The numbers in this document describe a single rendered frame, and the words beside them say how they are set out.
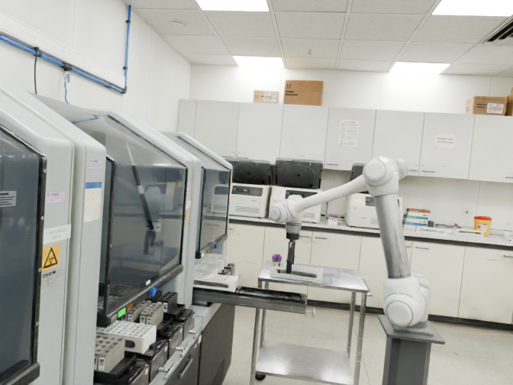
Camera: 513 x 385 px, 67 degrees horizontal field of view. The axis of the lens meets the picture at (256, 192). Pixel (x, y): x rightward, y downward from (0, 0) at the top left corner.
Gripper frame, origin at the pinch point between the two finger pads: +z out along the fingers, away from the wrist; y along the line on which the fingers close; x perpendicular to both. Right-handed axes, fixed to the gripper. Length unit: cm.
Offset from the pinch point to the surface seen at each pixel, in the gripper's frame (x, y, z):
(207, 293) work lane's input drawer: 35, -42, 8
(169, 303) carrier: 38, -80, 1
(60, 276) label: 35, -146, -27
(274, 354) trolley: 7, 16, 59
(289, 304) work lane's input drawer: -5.3, -39.7, 7.9
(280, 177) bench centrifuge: 44, 236, -49
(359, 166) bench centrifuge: -44, 217, -67
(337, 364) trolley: -32, 16, 60
